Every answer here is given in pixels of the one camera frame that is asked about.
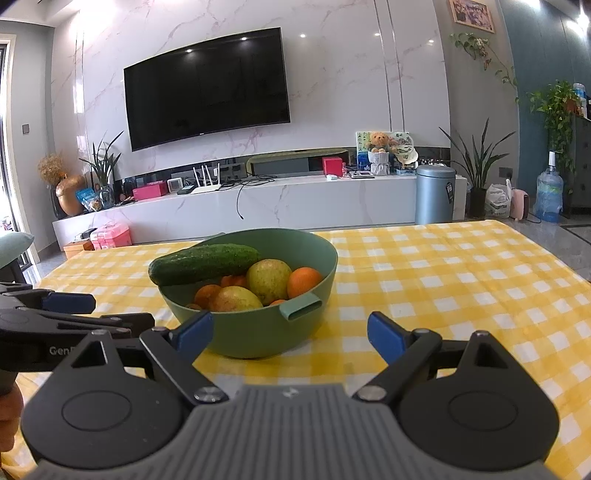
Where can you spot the blue water bottle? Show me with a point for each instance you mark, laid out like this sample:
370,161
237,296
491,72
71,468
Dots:
549,195

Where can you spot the pink storage box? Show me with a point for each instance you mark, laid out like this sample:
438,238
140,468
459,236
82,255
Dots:
111,235

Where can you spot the blue-grey trash bin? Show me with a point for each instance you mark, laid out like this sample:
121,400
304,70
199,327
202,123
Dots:
435,194

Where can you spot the white wifi router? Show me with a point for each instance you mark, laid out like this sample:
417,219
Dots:
206,180

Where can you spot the person left hand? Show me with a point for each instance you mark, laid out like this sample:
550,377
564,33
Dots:
11,407

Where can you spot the white plastic bag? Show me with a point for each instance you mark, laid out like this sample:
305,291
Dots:
498,200

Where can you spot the hanging green vine plant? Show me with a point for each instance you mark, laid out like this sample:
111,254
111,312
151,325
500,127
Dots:
559,105

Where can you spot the pink appliance on floor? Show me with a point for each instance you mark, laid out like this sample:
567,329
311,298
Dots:
520,205

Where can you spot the orange tangerine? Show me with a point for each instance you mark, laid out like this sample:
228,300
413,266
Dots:
234,280
205,295

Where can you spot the white marble TV cabinet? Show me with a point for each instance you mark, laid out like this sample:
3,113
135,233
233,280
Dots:
303,203

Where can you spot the magenta box on cabinet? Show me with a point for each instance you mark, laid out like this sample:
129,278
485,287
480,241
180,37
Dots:
149,191

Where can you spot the potted green plant right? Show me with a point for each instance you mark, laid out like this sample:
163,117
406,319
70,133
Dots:
477,159

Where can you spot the black flat television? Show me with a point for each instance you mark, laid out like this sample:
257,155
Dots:
227,83

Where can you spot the large orange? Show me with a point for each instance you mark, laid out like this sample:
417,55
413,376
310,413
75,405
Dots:
302,280

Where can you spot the red box on cabinet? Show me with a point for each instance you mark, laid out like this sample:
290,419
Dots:
333,165

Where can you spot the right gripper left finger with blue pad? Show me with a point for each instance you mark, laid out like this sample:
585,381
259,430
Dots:
172,354

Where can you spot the orange cardboard box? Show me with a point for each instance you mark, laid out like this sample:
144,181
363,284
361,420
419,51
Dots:
74,248

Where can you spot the potted plant left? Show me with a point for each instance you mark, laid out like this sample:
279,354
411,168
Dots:
102,162

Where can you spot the yellow-green pear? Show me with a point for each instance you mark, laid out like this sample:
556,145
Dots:
234,299
268,279

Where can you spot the green perforated colander bowl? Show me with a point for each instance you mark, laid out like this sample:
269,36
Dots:
275,328

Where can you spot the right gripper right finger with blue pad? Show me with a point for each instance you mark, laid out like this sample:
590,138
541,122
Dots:
408,355

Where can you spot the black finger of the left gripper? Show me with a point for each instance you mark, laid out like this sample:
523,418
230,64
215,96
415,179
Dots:
92,322

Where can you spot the copper round vase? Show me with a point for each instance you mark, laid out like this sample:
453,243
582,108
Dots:
66,191

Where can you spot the teddy bear bouquet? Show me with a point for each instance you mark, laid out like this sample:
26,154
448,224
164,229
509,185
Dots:
379,149

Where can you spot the green cucumber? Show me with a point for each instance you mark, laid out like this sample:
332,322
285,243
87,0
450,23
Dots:
201,262

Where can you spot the green cushioned chair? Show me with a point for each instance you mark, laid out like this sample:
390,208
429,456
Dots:
12,246

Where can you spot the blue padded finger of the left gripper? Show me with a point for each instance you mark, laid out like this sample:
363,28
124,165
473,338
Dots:
17,295

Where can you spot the framed wall picture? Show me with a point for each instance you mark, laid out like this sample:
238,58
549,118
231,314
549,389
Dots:
474,14

